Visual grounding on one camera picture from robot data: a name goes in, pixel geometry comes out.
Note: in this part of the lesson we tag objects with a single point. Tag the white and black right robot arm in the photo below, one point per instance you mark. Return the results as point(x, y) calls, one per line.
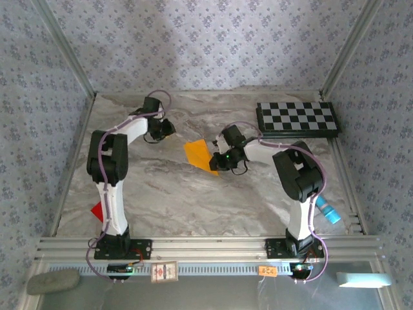
point(297, 174)

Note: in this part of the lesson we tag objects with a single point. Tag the red paper sheet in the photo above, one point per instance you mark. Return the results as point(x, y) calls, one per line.
point(97, 211)

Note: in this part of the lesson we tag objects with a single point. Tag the grey stone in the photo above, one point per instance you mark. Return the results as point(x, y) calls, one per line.
point(53, 281)

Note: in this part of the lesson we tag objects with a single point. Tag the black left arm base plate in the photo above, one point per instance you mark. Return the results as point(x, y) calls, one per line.
point(145, 249)

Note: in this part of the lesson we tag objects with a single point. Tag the pale white sponge block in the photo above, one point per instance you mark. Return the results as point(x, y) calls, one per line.
point(363, 279)

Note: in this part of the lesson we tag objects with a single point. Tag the black and grey chessboard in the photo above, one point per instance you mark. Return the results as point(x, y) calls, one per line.
point(298, 117)

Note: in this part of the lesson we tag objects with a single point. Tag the aluminium frame post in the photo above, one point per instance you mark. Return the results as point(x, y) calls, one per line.
point(66, 48)
point(351, 48)

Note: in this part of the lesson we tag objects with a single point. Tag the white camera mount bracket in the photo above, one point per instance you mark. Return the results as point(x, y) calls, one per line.
point(221, 145)

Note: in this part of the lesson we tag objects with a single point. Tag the orange paper sheet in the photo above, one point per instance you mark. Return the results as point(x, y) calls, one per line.
point(200, 155)

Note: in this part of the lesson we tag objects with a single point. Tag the aluminium front rail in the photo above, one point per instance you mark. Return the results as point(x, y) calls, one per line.
point(206, 247)

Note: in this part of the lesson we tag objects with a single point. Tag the orange paper tag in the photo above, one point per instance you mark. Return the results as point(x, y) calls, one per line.
point(268, 271)

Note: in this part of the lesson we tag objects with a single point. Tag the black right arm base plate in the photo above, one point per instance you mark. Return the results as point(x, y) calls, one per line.
point(274, 248)

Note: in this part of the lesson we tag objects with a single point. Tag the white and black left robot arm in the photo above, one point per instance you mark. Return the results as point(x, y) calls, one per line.
point(113, 161)

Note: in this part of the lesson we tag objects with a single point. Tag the aluminium side rail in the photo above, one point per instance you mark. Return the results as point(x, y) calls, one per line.
point(350, 193)
point(72, 168)

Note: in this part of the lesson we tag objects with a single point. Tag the brown printed card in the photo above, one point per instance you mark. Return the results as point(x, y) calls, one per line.
point(164, 272)

